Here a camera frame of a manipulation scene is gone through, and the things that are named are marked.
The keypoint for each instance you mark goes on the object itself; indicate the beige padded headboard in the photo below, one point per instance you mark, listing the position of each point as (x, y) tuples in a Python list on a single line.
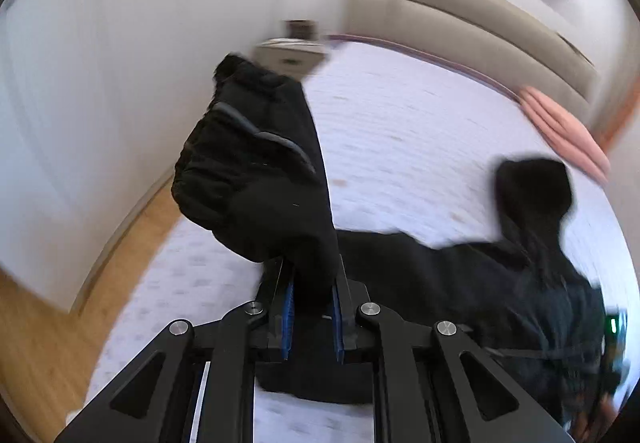
[(425, 8)]

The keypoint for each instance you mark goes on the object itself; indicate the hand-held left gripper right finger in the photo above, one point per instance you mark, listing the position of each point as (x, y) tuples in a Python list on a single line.
[(338, 323)]

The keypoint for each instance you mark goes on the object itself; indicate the beige curtain with orange band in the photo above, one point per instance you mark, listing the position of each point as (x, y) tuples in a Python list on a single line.
[(611, 135)]

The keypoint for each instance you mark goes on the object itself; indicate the floral quilted bedspread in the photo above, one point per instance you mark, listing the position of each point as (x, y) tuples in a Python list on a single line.
[(410, 133)]

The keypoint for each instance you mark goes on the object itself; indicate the small dark box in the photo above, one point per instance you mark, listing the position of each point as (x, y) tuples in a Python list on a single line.
[(301, 29)]

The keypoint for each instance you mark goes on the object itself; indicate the pink pillow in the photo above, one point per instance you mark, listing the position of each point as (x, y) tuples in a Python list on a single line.
[(565, 133)]

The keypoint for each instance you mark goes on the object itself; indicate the black hooded jacket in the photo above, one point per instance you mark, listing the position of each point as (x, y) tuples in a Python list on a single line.
[(260, 183)]

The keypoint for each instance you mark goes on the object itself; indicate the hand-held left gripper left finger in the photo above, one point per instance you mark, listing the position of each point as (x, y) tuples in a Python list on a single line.
[(287, 318)]

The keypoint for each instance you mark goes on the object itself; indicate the person's right hand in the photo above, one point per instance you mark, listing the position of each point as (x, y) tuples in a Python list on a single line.
[(604, 415)]

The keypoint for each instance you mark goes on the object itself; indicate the white nightstand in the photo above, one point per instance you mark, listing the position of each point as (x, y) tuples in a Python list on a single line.
[(285, 55)]

